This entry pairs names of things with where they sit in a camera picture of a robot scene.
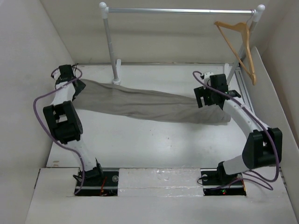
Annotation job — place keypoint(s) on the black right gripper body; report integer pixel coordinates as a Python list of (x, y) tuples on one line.
[(207, 94)]

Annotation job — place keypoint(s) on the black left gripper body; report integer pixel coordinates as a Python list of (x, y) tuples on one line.
[(80, 87)]

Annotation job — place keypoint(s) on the grey trousers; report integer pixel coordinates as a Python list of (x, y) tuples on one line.
[(146, 104)]

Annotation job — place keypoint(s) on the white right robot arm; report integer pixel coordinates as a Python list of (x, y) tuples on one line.
[(262, 152)]

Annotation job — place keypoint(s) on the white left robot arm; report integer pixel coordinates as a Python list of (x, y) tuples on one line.
[(65, 125)]

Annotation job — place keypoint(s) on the wooden clothes hanger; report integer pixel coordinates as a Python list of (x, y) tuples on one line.
[(243, 29)]

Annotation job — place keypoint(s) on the white metal clothes rack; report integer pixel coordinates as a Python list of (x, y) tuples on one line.
[(255, 14)]

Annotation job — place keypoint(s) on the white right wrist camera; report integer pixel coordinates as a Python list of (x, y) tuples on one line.
[(206, 77)]

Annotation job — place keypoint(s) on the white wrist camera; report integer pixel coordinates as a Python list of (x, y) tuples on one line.
[(206, 77), (55, 74)]

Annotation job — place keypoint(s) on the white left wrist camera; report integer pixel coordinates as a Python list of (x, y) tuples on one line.
[(55, 74)]

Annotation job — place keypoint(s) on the aluminium side rail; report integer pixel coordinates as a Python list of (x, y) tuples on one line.
[(243, 89)]

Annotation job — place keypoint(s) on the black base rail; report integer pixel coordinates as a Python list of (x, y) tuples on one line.
[(209, 181)]

